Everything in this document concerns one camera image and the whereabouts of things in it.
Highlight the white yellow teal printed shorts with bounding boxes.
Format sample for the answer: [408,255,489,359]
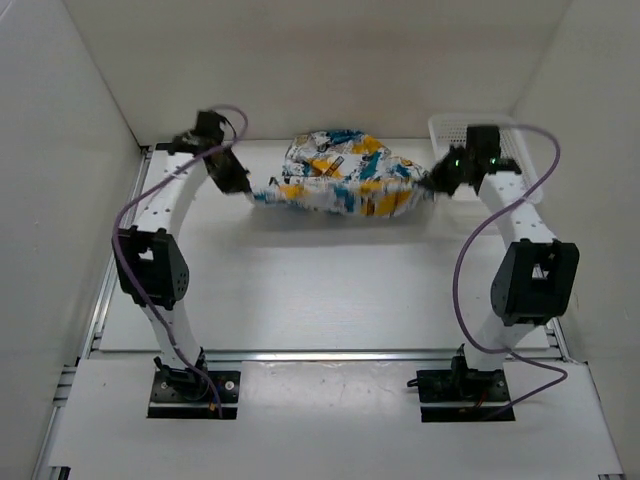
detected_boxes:
[247,129,434,218]

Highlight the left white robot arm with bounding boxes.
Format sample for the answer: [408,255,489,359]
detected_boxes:
[111,106,251,400]

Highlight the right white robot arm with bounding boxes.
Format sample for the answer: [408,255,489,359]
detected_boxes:
[424,124,580,400]

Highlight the white perforated plastic basket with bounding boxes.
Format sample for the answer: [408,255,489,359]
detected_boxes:
[428,113,544,204]

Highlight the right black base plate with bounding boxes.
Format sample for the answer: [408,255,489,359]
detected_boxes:
[406,369,516,423]

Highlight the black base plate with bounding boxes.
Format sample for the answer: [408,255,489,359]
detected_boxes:
[147,370,241,420]
[406,369,516,423]

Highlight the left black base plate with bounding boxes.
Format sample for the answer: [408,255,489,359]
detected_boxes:
[147,370,241,420]

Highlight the aluminium frame rail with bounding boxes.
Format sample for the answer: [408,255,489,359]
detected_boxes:
[29,144,626,480]

